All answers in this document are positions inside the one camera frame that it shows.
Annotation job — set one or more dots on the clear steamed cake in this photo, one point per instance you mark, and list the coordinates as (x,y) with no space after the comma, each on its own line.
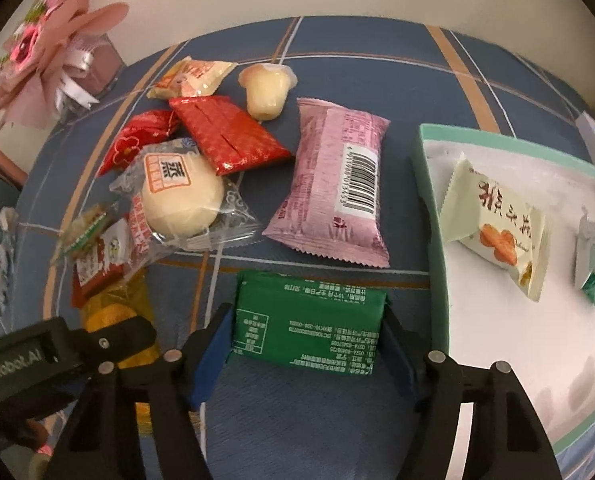
(180,200)

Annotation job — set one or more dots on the blue plaid bedsheet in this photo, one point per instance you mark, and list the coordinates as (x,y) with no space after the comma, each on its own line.
(337,55)

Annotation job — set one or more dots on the orange snack packet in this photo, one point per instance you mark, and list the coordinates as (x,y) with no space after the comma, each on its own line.
(112,305)

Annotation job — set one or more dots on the red patterned packet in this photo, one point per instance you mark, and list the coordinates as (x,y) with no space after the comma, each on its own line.
(227,135)

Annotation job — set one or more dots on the pink snack packet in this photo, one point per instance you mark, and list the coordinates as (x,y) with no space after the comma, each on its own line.
(335,180)

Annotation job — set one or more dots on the white tray with green rim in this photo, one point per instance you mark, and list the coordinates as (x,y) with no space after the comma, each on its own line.
(517,340)

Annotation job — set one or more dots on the orange and cream candy packet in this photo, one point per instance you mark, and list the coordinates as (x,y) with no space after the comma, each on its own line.
(192,77)

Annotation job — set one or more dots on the pink paper flower bouquet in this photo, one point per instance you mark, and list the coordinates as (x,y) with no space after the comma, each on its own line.
(37,45)

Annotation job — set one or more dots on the brown gift box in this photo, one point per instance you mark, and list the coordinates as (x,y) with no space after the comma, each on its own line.
(106,65)

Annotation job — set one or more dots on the small green and red packet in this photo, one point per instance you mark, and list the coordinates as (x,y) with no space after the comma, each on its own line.
(84,232)

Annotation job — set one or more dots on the yellow jelly cup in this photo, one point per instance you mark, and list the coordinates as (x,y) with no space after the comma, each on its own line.
(267,90)

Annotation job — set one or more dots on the red flower print candy packet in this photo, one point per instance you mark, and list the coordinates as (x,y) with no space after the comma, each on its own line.
(132,142)

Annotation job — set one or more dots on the green snack packet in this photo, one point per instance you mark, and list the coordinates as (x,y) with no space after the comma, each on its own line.
(307,320)

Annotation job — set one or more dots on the red and white snack packet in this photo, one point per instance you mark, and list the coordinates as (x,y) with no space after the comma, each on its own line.
(102,265)

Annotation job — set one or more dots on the white power strip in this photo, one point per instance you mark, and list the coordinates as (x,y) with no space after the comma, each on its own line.
(590,127)

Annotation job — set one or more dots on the cream packet with orange print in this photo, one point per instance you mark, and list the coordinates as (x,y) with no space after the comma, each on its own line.
(497,230)

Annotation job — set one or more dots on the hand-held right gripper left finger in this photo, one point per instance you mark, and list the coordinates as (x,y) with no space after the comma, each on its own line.
(208,360)

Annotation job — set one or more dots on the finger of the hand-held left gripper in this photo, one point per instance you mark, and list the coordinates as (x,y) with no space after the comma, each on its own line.
(122,335)

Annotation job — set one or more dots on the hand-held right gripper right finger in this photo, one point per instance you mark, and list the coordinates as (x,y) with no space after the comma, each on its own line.
(401,360)

